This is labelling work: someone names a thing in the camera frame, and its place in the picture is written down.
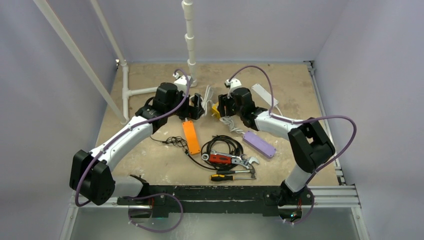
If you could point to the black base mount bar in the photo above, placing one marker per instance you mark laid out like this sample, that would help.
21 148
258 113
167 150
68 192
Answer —
266 200

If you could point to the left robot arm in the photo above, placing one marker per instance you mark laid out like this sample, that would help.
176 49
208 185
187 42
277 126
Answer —
91 171

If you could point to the white PVC pipe frame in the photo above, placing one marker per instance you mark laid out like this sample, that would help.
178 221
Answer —
123 115

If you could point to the purple power strip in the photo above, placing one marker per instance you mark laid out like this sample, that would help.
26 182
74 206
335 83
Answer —
259 144

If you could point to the red adjustable wrench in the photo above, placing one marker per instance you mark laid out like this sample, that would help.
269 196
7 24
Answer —
226 158

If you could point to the small claw hammer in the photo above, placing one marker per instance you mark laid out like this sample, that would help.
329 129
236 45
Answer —
251 170

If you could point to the aluminium rail frame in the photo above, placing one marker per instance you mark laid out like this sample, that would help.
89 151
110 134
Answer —
342 195

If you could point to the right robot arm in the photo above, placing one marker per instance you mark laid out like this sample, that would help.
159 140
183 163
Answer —
310 145

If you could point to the yellow cube socket adapter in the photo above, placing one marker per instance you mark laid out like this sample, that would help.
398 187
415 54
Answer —
214 111

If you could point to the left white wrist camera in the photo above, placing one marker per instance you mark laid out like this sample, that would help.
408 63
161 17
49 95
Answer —
181 81

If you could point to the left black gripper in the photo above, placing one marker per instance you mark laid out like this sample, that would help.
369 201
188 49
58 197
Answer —
192 112

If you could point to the yellow black screwdriver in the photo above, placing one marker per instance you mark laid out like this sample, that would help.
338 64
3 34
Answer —
222 178

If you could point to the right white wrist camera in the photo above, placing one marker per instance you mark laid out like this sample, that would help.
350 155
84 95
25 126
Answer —
232 85

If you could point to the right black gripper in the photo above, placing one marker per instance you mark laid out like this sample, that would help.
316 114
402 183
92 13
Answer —
226 105

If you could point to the white power strip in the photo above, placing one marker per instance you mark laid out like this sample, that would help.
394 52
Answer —
265 95

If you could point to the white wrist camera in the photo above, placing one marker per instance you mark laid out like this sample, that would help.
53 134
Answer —
232 85
181 81

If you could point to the orange power strip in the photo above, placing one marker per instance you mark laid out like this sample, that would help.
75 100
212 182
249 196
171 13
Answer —
191 137

